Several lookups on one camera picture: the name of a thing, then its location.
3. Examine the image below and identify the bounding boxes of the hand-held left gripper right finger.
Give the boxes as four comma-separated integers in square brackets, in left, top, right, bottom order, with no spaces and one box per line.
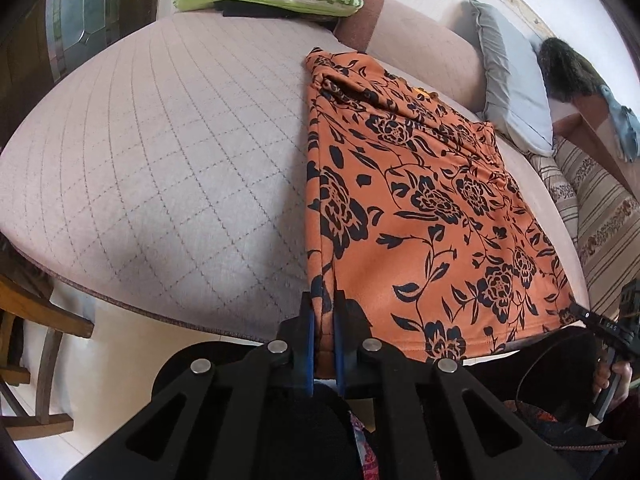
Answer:
[333,289,585,480]

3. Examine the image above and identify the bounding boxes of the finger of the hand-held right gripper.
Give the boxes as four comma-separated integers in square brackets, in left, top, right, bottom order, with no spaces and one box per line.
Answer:
[569,301,610,333]

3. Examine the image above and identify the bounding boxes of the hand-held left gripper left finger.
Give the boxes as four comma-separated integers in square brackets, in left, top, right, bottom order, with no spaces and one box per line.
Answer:
[62,291,318,480]

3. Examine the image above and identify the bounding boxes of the orange black floral cloth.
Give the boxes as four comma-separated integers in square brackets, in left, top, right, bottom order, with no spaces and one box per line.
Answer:
[302,47,576,378]

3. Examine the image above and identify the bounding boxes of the person's right hand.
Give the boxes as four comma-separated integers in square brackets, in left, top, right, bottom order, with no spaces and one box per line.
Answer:
[594,360,635,411]

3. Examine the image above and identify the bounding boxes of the striped floral cushion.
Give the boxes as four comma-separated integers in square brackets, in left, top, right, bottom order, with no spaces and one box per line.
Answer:
[525,135,640,321]

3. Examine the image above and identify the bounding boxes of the blue denim cloth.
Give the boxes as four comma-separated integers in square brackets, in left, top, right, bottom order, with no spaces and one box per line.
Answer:
[595,82,640,163]

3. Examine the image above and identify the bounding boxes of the pink quilted bed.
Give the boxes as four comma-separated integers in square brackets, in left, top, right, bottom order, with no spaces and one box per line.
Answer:
[0,10,591,356]

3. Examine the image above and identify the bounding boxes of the grey pillow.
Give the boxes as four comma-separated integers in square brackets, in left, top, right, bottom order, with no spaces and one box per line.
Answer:
[459,0,556,157]

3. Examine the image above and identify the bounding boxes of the dark furry cushion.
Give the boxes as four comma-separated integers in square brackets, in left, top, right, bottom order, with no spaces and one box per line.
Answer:
[535,36,608,103]

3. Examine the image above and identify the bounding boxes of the wooden chair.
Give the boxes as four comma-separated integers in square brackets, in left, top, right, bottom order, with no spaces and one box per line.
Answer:
[0,242,96,442]

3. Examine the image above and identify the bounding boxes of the pink bed bolster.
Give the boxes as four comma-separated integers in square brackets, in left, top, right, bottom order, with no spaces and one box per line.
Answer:
[334,0,488,116]

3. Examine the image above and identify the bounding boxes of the black flat pad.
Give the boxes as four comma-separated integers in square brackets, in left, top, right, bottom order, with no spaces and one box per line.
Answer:
[216,1,283,19]

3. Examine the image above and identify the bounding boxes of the wooden stained glass door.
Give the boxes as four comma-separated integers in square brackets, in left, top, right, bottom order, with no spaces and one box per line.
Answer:
[0,0,163,138]

